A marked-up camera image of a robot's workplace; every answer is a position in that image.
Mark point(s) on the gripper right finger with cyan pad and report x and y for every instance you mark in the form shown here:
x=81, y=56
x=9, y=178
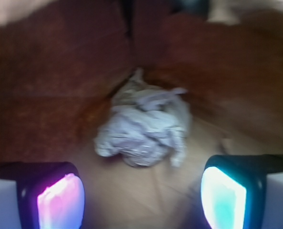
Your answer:
x=243, y=192

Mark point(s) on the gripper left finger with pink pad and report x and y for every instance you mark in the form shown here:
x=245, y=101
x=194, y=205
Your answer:
x=41, y=195

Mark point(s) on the crumpled white paper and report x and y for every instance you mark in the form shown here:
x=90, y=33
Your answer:
x=147, y=124

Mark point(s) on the brown paper bag tray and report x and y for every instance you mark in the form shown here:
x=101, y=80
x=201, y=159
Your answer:
x=60, y=67

